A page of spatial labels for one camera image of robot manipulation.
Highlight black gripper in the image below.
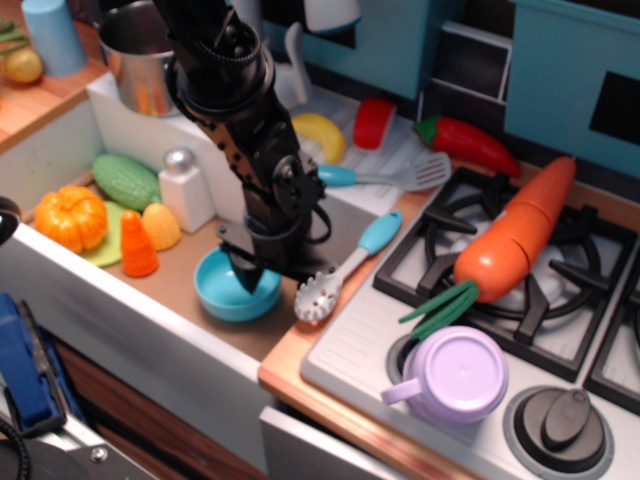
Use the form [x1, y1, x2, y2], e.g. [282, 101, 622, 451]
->
[216, 199, 337, 294]

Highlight blue plastic bowl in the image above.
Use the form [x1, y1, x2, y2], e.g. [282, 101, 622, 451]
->
[194, 249, 281, 323]

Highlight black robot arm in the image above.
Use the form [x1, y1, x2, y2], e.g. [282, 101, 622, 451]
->
[155, 1, 332, 292]

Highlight yellow toy corn piece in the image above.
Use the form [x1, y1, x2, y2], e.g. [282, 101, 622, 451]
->
[142, 203, 181, 251]

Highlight white salt shaker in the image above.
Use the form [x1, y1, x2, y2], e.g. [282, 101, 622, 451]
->
[158, 147, 215, 233]

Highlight small orange toy carrot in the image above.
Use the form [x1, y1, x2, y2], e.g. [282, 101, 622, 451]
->
[120, 210, 159, 278]

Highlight light green plate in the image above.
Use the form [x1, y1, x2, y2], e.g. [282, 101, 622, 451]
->
[80, 201, 125, 267]

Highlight green toy bitter gourd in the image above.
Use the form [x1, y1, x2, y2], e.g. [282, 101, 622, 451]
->
[92, 154, 161, 212]

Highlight yellow toy banana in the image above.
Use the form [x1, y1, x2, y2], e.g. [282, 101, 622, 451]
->
[292, 112, 347, 165]

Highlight orange toy pumpkin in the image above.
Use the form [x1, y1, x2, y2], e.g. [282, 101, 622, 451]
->
[34, 186, 109, 253]

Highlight grey toy faucet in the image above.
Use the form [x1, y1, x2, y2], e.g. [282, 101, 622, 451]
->
[274, 22, 313, 110]

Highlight lilac plastic cup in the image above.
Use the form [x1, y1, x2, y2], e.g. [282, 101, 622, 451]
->
[381, 326, 509, 426]

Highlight red toy chili pepper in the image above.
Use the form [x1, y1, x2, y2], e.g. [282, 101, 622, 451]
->
[413, 115, 521, 178]

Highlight large orange toy carrot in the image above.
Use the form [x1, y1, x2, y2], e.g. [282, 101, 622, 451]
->
[400, 156, 577, 341]

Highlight blue clamp block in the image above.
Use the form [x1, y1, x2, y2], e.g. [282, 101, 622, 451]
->
[1, 292, 66, 438]

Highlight teal cabinet box left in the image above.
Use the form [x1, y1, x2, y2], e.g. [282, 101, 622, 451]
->
[261, 0, 466, 99]

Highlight teal cabinet box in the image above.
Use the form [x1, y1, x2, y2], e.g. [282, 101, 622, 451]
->
[504, 1, 639, 177]
[261, 0, 466, 99]

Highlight silver metal pot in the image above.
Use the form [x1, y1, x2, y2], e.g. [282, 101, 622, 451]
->
[98, 1, 178, 117]

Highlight white blue-rimmed cup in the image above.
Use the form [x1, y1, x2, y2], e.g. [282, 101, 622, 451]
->
[303, 0, 361, 34]

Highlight black stove grate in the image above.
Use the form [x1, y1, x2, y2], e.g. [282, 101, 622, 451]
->
[373, 168, 637, 381]
[584, 250, 639, 423]

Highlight yellow toy potato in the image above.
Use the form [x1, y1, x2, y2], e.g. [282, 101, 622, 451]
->
[2, 48, 44, 84]

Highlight light blue plastic cup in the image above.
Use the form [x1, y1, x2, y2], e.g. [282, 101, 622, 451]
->
[21, 0, 88, 78]

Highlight green toy leaves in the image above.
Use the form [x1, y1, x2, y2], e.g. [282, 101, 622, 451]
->
[0, 19, 31, 56]

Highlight black stove knob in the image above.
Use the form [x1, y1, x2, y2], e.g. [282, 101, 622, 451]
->
[505, 387, 610, 474]

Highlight teal cabinet box right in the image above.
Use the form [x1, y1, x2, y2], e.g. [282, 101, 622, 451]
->
[504, 1, 639, 177]

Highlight grey slotted spoon blue handle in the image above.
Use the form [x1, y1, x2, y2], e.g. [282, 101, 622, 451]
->
[294, 210, 404, 322]

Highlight grey spatula blue handle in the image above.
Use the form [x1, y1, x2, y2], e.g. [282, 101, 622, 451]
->
[318, 153, 452, 192]

